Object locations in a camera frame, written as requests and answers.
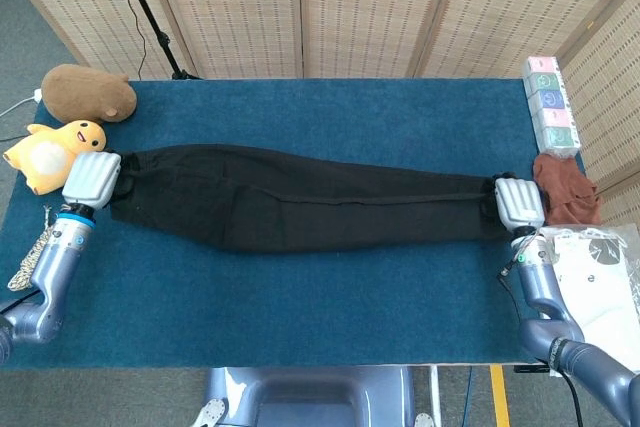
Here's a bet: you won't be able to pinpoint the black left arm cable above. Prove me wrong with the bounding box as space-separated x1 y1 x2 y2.
0 286 41 311

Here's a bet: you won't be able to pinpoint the brown cloth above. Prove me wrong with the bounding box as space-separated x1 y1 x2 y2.
531 154 604 227

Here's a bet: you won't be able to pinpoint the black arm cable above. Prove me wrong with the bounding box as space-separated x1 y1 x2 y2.
0 286 41 311
562 371 586 427

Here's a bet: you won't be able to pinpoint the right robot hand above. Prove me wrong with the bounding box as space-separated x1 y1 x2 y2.
478 172 546 231

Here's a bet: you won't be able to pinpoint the clear bag with white garment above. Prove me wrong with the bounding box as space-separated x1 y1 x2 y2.
537 224 640 378

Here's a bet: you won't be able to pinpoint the tissue pack bundle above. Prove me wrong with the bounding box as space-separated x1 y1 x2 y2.
522 54 581 157

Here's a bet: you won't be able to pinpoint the white table leg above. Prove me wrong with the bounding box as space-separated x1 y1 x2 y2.
428 365 441 427

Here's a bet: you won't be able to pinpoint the black tripod stand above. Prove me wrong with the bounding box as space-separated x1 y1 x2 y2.
110 0 205 81

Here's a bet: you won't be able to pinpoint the blue table cloth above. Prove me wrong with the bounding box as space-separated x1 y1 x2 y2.
0 77 586 372

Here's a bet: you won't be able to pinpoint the thin black hanging cable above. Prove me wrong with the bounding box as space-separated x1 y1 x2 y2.
113 0 147 73

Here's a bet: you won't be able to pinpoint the white power strip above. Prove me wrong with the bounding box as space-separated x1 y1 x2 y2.
0 88 44 118

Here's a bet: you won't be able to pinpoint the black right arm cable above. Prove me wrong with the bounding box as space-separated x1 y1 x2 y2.
562 371 586 427

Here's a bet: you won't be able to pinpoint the braided rope bundle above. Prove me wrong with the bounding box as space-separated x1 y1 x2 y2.
6 205 54 292

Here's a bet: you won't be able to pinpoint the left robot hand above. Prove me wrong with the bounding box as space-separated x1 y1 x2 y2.
61 149 142 211

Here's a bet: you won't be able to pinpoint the bamboo folding screen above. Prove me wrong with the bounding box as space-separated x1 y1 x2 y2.
0 0 640 228

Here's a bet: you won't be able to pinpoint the brown capybara plush toy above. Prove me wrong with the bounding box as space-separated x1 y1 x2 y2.
40 64 138 124

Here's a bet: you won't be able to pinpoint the blue robot torso base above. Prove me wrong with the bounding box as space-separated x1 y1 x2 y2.
192 366 436 427

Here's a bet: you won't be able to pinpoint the yellow plush toy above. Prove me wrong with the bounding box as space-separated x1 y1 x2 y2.
2 119 108 197

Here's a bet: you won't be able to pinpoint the black trousers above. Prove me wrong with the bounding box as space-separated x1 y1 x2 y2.
107 144 501 255

